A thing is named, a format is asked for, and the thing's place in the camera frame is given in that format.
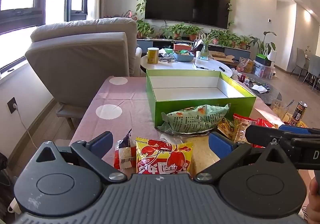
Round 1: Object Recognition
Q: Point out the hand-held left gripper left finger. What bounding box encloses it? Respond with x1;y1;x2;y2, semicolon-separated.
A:
35;131;128;184

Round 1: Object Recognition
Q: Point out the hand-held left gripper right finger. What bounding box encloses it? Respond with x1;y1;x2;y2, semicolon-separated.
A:
194;132;298;184

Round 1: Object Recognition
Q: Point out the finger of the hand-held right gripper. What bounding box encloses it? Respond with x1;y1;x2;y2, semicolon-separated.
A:
245;125;300;149
278;125;320;137

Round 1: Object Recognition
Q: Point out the green and yellow snack bag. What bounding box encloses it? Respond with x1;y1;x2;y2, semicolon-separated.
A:
157;104;230;136

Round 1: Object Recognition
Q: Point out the green cardboard box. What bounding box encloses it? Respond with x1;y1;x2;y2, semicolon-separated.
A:
146;69;257;129

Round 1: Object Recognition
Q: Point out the yellow snack packet red crayfish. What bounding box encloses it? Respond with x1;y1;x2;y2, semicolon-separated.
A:
135;137;194;180

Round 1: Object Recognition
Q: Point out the person's right hand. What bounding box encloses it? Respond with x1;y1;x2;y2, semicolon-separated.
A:
308;176;320;224

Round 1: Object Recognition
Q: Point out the glossy red snack packet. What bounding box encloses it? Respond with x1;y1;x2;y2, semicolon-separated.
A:
255;118;279;130

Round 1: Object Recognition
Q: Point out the black yellow drink can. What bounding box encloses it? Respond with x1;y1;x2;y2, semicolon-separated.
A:
290;101;308;127

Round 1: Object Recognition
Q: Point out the yellow crinkled snack packet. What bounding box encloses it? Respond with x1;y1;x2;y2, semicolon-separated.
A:
217;117;237;140

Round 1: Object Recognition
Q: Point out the red yellow clear-window snack packet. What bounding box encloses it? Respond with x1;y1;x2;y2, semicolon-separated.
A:
232;113;258;143

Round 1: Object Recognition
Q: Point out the glass mug with spoon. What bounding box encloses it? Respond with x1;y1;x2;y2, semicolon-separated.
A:
270;99;295;124

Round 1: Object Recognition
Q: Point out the small red white snack packet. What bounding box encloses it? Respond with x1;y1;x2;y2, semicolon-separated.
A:
114;129;137;170

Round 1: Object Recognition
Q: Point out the dark round stone table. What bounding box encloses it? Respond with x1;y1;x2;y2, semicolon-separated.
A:
239;76;283;107

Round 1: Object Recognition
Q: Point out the crumpled white tissue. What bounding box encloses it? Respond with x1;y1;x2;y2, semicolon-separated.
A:
250;83;270;94

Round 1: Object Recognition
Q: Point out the pink polka dot tablecloth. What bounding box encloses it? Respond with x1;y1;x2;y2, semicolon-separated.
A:
71;76;285;182

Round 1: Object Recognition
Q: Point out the grey dining chair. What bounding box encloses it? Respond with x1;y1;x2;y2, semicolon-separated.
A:
305;53;320;92
291;47;310;81

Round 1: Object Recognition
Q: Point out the clear plastic storage box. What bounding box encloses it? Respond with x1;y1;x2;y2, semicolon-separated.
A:
253;61;275;79

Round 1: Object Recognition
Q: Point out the plastic bag of fruit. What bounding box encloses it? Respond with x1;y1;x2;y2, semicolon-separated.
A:
236;57;254;73

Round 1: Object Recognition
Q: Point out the green and black box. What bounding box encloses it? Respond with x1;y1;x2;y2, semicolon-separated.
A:
255;54;272;66

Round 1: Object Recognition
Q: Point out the beige armchair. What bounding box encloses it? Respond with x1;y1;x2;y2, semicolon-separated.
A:
25;17;143;117

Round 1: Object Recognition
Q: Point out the round white table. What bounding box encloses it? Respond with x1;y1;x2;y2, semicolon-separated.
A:
140;49;234;80

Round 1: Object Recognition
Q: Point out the tall broad-leaf plant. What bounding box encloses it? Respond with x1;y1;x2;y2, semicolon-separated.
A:
250;30;277;57

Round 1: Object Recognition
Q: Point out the blue plastic basket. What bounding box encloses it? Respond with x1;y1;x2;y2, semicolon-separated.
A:
173;50;195;63

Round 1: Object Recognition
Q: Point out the glass vase with green plant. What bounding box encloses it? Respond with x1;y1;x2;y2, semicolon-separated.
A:
197;32;218;57

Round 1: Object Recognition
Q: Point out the yellow canister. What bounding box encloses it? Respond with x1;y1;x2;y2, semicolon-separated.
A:
147;47;160;65

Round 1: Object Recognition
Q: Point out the orange plastic basket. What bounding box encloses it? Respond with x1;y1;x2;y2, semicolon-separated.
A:
174;43;192;52

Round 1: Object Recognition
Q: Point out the grey television cabinet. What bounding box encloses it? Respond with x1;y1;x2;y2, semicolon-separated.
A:
136;38;252;59

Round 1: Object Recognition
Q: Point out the row of potted plants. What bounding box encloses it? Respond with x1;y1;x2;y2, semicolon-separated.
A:
136;19;252;50

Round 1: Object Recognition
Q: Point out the red flower decoration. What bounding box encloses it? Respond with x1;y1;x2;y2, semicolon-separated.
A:
119;10;138;21

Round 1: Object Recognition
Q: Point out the dark framed window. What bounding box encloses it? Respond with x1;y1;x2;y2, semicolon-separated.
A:
0;0;91;71

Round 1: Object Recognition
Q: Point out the white power cable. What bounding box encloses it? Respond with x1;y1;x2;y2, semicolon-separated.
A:
14;106;41;151

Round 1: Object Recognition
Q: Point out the black wall socket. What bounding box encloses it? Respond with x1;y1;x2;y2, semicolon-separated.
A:
7;96;19;115

